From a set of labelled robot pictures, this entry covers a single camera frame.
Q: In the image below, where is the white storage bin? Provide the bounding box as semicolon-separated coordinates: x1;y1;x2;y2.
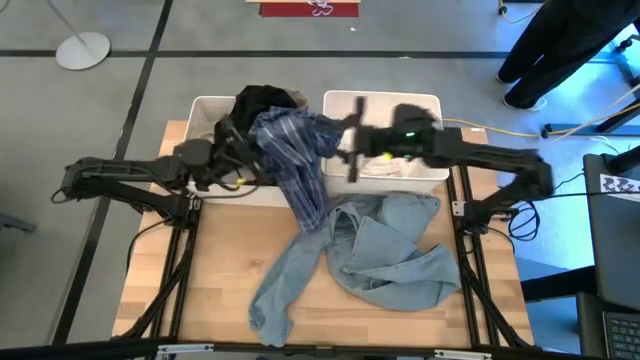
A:
321;89;450;196
183;94;301;209

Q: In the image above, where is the black desk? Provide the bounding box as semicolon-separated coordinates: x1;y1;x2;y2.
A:
582;152;640;311

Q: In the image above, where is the yellow extension cable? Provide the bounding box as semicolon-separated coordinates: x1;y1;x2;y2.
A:
439;99;640;136

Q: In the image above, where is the person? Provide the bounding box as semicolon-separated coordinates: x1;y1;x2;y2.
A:
494;0;640;112

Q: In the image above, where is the black stand base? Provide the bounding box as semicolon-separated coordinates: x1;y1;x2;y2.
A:
541;97;640;137

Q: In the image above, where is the blue plaid shirt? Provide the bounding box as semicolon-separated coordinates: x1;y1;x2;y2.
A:
248;106;346;235

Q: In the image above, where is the black laptop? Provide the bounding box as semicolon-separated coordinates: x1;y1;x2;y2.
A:
574;291;640;360

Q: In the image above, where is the white garment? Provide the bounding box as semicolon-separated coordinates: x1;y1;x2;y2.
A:
357;152;420;180

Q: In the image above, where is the grey chair leg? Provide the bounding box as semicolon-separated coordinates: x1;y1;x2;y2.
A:
0;212;38;234

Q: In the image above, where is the black frame crossbeam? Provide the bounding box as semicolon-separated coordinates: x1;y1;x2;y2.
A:
0;337;551;360

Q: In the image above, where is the black knit sweater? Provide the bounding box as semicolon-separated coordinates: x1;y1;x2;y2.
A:
213;83;301;151

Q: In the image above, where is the printed marker sheet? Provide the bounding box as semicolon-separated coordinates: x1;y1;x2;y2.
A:
598;173;640;203

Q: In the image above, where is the red floor mat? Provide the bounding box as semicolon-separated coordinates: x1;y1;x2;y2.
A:
258;2;360;19

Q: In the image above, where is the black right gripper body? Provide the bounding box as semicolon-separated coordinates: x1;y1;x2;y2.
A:
349;95;434;184

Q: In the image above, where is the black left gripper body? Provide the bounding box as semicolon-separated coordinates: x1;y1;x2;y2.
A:
209;117;269;189

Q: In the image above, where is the black cable bundle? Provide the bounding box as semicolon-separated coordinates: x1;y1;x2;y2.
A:
507;171;640;243

